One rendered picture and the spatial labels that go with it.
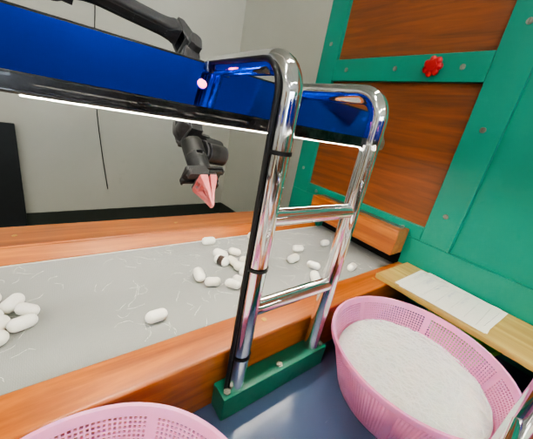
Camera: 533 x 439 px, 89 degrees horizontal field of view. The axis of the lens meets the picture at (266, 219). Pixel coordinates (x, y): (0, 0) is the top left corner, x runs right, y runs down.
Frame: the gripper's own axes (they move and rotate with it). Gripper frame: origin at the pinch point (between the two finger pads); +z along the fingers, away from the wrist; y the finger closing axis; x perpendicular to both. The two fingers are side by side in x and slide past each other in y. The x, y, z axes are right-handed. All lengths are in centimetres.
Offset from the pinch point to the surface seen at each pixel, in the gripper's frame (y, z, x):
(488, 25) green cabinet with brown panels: 44, -7, -55
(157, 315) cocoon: -19.6, 24.1, -8.7
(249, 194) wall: 116, -85, 131
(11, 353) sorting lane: -36.0, 23.3, -6.3
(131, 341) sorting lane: -23.5, 26.6, -8.8
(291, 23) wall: 118, -160, 12
